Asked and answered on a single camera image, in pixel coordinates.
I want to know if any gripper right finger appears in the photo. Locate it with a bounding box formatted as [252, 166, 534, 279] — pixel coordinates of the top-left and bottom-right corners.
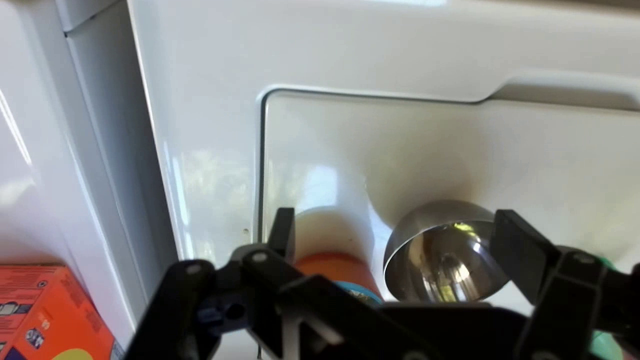
[492, 209, 640, 360]

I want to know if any white washing machine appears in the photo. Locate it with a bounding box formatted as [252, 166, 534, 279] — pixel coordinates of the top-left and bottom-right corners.
[55, 0, 640, 360]

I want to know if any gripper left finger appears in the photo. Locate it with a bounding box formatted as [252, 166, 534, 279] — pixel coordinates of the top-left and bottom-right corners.
[124, 207, 422, 360]

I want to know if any white washing machine lid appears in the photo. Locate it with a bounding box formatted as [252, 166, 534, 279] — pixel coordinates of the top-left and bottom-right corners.
[256, 70, 640, 321]

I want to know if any orange cardboard box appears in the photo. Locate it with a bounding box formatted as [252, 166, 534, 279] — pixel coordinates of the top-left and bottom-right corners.
[0, 264, 126, 360]

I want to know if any white appliance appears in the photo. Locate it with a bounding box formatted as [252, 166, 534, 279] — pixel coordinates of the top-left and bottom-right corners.
[0, 0, 138, 346]

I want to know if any silver metal bowl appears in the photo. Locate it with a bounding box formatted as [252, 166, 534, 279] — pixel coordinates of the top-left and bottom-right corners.
[382, 199, 512, 304]

